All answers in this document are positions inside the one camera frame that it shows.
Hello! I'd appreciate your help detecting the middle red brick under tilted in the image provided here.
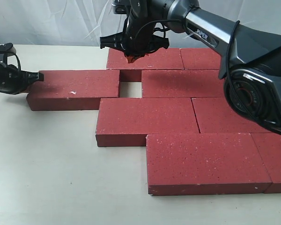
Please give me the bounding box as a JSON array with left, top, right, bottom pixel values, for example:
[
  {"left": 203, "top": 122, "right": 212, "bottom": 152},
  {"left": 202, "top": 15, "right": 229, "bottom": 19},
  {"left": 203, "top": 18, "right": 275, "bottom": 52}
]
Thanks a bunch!
[{"left": 192, "top": 97, "right": 268, "bottom": 133}]

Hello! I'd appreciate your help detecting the base brick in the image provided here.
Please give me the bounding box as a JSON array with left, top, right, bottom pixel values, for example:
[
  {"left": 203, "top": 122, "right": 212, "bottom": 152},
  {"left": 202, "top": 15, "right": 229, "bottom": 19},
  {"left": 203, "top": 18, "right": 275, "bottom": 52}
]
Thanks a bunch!
[
  {"left": 146, "top": 133, "right": 272, "bottom": 196},
  {"left": 251, "top": 133, "right": 281, "bottom": 194},
  {"left": 180, "top": 48, "right": 221, "bottom": 70},
  {"left": 106, "top": 48, "right": 184, "bottom": 82}
]

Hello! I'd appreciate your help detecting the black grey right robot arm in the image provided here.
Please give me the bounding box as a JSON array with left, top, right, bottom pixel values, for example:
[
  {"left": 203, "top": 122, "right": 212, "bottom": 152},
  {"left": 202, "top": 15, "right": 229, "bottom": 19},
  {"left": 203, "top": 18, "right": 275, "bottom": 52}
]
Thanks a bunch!
[{"left": 100, "top": 0, "right": 281, "bottom": 135}]

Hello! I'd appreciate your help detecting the front right base brick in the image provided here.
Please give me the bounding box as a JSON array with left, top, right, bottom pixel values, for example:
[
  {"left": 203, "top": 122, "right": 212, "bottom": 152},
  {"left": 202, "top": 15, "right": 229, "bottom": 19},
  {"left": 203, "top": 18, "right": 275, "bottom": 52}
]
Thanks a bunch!
[{"left": 251, "top": 133, "right": 281, "bottom": 194}]

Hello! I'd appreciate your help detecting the back left base brick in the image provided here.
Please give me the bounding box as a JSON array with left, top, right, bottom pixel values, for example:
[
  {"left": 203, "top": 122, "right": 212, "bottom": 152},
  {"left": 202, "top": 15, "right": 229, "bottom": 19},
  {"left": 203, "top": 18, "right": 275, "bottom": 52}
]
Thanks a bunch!
[{"left": 106, "top": 48, "right": 184, "bottom": 82}]

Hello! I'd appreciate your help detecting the red brick back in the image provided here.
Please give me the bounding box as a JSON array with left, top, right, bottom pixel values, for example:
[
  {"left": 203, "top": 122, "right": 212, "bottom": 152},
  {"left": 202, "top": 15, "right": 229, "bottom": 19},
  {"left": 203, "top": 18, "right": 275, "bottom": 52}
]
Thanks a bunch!
[{"left": 26, "top": 70, "right": 120, "bottom": 111}]

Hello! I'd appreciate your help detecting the back right base brick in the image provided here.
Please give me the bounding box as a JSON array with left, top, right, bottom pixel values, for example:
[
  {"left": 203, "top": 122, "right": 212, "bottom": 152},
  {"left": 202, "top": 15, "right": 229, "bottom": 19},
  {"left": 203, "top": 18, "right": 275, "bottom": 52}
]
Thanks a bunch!
[{"left": 180, "top": 48, "right": 221, "bottom": 70}]

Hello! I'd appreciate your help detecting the front left base brick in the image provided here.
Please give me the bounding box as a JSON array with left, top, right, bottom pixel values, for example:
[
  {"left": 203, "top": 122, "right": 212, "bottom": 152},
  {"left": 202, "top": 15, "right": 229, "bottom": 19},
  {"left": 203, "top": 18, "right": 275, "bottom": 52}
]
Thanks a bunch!
[{"left": 146, "top": 133, "right": 272, "bottom": 196}]

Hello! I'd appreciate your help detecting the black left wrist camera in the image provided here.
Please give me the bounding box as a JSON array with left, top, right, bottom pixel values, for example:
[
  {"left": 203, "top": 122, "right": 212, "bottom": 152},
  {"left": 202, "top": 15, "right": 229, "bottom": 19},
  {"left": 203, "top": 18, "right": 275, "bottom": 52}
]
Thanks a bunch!
[{"left": 0, "top": 43, "right": 16, "bottom": 57}]

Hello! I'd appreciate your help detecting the lone red brick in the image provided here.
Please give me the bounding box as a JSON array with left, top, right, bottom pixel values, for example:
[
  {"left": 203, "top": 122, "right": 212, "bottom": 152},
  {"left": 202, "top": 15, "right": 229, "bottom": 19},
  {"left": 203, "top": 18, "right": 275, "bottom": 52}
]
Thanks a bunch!
[{"left": 141, "top": 70, "right": 224, "bottom": 98}]

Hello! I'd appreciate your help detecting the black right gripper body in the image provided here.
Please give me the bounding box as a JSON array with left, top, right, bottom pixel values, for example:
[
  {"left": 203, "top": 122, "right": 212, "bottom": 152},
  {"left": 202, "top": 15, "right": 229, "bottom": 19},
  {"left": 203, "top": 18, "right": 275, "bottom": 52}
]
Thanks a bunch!
[{"left": 100, "top": 18, "right": 170, "bottom": 57}]

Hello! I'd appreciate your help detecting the large red brick front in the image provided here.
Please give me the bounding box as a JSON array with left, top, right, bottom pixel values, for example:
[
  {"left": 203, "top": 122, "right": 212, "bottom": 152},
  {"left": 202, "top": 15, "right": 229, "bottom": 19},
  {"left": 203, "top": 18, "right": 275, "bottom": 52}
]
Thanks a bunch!
[{"left": 96, "top": 98, "right": 199, "bottom": 147}]

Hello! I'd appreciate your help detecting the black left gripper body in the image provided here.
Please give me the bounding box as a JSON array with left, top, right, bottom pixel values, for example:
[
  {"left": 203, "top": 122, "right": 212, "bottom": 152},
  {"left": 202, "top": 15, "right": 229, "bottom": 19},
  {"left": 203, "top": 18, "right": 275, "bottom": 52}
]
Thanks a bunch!
[{"left": 0, "top": 62, "right": 44, "bottom": 95}]

